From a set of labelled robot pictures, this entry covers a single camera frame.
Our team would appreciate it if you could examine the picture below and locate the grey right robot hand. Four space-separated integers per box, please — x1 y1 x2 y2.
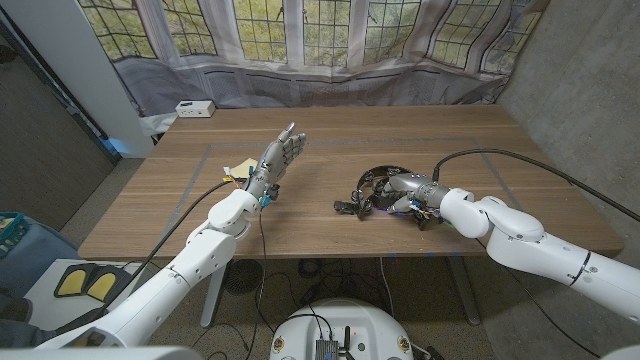
382 172 452 215

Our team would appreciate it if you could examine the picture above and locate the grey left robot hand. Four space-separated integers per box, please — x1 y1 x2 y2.
242 122 308 201

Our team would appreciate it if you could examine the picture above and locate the black half-moon tambourine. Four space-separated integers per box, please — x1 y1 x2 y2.
352 165 445 232

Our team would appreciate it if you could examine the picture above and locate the white power strip box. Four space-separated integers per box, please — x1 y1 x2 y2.
174 99 217 119

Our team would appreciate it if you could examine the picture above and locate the grey table leg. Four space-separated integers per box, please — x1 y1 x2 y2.
446 255 482 326

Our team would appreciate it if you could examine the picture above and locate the printed window backdrop cloth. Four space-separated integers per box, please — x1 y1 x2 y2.
77 0 551 137

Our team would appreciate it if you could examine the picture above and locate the round black floor fan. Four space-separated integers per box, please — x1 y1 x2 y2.
223 258 264 296

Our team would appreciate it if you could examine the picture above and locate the white table leg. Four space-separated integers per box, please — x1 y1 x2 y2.
199 259 230 329

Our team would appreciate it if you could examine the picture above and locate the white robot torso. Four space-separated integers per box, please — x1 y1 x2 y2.
269 298 415 360

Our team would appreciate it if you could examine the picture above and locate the grey electronics box on torso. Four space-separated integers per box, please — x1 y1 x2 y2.
314 338 340 360

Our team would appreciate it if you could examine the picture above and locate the yellow black foot pedal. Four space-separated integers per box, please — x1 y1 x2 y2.
53 263 99 300
85 264 132 303

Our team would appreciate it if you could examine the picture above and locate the blue fabric seat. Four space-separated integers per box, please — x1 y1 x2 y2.
0 215 81 296

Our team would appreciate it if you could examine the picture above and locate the white pedal platform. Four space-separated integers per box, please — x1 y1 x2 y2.
22 258 166 332

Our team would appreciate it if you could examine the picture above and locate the teal plastic basket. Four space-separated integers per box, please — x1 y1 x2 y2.
0 212 30 259

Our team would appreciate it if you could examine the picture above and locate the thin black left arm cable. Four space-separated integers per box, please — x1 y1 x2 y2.
192 204 269 360

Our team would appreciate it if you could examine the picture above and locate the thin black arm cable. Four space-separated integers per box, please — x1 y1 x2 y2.
474 237 601 359
192 204 269 360

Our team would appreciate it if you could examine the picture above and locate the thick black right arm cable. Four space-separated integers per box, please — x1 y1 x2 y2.
431 148 640 224

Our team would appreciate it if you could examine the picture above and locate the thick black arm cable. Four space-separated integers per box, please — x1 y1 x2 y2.
53 178 247 332
431 148 640 224

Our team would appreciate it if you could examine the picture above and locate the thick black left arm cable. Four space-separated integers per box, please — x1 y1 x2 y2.
53 178 247 332

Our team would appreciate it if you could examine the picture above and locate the black floor cable bundle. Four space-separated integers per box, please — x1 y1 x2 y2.
269 257 386 334

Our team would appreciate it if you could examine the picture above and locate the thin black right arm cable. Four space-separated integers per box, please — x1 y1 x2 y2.
474 237 601 359

